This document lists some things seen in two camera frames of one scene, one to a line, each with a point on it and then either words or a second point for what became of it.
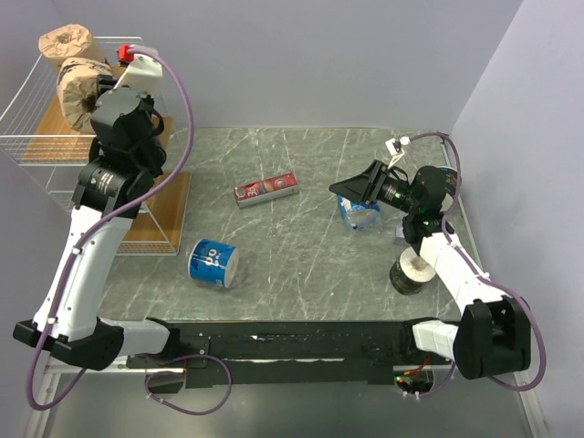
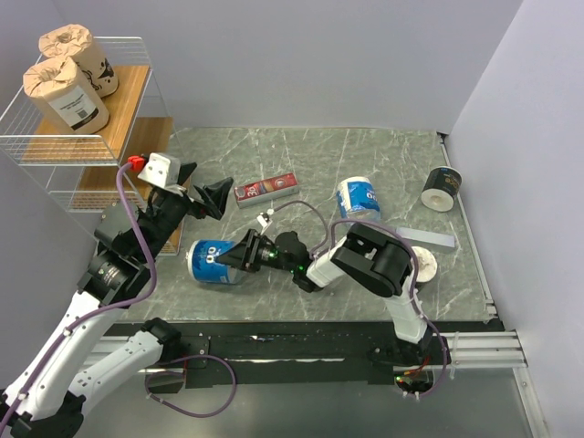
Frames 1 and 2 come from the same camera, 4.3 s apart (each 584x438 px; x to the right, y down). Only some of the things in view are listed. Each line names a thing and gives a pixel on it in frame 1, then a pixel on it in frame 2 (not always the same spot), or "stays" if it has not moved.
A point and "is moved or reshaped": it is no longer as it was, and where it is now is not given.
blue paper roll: (213, 263) stays
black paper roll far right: (447, 182) stays
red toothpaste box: (253, 193) stays
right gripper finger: (364, 186) to (235, 256)
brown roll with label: (77, 90) is moved or reshaped
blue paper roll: (359, 215) stays
